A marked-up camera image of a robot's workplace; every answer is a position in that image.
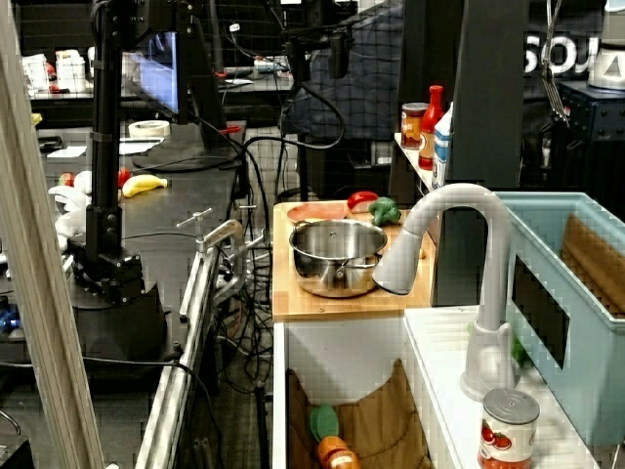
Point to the orange label food can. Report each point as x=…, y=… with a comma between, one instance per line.
x=413, y=127

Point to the white toy egg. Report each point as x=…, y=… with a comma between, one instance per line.
x=84, y=182

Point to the yellow toy banana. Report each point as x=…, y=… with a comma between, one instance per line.
x=144, y=185

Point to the black WidowX robot arm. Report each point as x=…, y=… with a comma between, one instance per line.
x=105, y=146

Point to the red and white toy slice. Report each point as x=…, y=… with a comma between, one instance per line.
x=362, y=201

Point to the computer monitor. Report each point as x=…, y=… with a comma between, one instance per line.
x=156, y=73

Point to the pink toy plate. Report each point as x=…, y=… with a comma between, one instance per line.
x=312, y=212

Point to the grey toy faucet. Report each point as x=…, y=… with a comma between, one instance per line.
x=483, y=293

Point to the aluminium table edge rail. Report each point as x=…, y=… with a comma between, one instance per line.
x=166, y=400

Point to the black column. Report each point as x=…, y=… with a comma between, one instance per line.
x=488, y=98

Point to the red ketchup bottle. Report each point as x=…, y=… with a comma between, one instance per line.
x=432, y=127

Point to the orange toy carrot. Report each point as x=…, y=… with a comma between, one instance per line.
x=337, y=452

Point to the wooden cutting board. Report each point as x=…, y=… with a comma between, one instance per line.
x=293, y=303

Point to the green toy broccoli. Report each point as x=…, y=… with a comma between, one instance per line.
x=384, y=211

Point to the blue white milk carton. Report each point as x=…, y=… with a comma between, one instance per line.
x=442, y=151

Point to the white kitchen appliance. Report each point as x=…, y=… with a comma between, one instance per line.
x=608, y=58

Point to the blue lit device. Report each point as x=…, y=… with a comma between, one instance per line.
x=9, y=320

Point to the green toy behind faucet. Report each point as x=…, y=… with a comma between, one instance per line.
x=518, y=351

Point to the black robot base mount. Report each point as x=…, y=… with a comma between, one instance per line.
x=122, y=332

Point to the white shelf board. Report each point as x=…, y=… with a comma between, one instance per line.
x=414, y=161

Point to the light wooden post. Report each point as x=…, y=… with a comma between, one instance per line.
x=29, y=244

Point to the metal C-clamp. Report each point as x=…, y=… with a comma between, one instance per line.
x=229, y=232

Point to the red toy tomato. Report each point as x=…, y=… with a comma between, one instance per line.
x=124, y=177

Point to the white letter sign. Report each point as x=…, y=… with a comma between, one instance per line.
x=561, y=58

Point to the tomato soup can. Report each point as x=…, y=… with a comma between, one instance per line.
x=508, y=435

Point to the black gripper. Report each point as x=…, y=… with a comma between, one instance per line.
x=332, y=24

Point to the person in plaid shirt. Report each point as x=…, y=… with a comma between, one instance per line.
x=371, y=88

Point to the white tape roll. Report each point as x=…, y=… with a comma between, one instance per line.
x=149, y=128

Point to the white plastic toy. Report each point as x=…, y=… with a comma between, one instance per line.
x=73, y=215

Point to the stainless steel pot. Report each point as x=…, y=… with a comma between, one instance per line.
x=337, y=283

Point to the light blue plastic bin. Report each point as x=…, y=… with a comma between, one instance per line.
x=600, y=366

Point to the dark blue cabinet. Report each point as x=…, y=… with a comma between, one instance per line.
x=600, y=117

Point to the black monitor stand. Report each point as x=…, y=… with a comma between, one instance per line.
x=195, y=161

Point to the white carton box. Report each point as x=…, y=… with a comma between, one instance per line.
x=70, y=71
x=34, y=73

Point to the white paper sheet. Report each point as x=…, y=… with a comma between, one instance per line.
x=66, y=152
x=139, y=145

